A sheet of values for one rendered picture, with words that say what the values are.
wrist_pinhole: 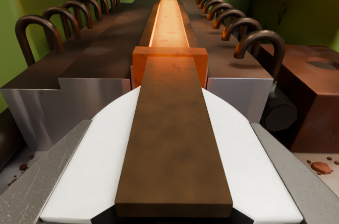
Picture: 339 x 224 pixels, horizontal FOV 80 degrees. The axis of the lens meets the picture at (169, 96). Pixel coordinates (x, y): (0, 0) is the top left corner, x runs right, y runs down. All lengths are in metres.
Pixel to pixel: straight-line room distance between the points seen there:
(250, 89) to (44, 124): 0.17
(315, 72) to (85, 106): 0.20
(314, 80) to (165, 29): 0.14
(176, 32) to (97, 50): 0.08
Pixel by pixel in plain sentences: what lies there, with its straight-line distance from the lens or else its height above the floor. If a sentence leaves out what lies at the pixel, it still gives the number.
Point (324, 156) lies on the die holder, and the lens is 0.24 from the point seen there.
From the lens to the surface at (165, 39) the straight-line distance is 0.17.
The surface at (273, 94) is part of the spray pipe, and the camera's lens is 0.19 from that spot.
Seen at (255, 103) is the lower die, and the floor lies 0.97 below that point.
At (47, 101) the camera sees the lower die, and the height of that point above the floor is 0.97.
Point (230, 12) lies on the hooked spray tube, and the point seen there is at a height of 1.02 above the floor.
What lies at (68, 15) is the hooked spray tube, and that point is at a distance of 0.26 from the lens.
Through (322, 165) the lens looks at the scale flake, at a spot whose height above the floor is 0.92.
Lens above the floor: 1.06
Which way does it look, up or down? 33 degrees down
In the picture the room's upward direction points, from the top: 2 degrees clockwise
